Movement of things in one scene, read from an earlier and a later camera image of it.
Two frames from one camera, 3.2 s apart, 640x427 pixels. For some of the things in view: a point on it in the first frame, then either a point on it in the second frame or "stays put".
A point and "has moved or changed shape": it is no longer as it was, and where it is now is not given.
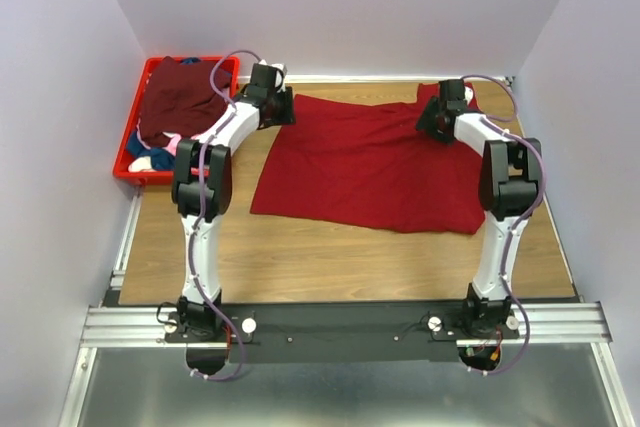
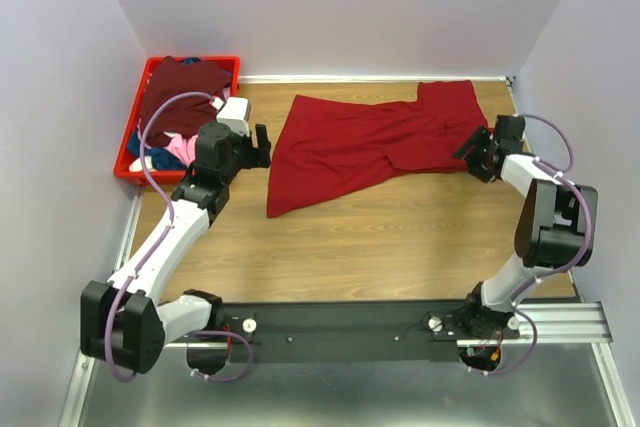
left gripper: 288,115 -> 258,157
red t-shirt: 367,163 has moved or changed shape
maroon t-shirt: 179,99 stays put
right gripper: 430,110 -> 479,138
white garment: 141,164 stays put
